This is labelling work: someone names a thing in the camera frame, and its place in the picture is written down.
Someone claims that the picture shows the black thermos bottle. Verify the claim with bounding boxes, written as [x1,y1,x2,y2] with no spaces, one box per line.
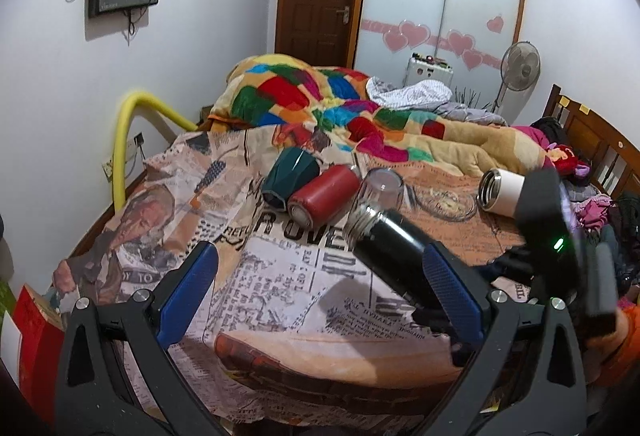
[344,202,451,333]

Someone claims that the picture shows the white thermos cup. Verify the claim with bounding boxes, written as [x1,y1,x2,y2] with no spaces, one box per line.
[476,169,525,219]

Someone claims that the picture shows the clear glass cup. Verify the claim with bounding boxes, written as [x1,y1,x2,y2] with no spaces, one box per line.
[354,167,405,210]

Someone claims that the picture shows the red cup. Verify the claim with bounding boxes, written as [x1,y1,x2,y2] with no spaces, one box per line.
[288,164,361,229]

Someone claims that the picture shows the dark green cup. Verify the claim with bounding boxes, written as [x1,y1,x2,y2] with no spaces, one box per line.
[262,146,320,212]

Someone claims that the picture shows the red plush toy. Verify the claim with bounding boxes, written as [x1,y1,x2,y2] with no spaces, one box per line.
[547,144,591,178]

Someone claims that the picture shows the red box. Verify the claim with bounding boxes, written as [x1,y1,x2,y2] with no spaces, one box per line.
[1,285,64,426]

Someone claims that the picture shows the glass ashtray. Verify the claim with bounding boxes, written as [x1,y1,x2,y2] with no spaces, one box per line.
[413,187,477,223]

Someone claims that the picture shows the wooden headboard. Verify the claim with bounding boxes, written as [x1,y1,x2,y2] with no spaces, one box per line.
[544,84,640,199]

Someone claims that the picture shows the standing electric fan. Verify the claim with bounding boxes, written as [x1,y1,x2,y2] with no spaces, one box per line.
[491,41,541,112]

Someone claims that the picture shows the newspaper print tablecloth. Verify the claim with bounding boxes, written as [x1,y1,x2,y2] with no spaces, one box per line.
[52,124,532,432]

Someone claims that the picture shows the yellow foam tube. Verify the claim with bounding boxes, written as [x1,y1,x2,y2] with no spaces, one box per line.
[110,90,199,212]

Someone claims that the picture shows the white small cabinet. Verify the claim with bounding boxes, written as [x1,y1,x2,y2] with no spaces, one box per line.
[404,52,454,86]

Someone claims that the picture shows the white striped cloth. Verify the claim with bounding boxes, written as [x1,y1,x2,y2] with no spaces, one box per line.
[366,77,452,111]

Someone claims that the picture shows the colourful patchwork blanket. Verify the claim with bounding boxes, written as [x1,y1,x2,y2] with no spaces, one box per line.
[209,54,551,176]

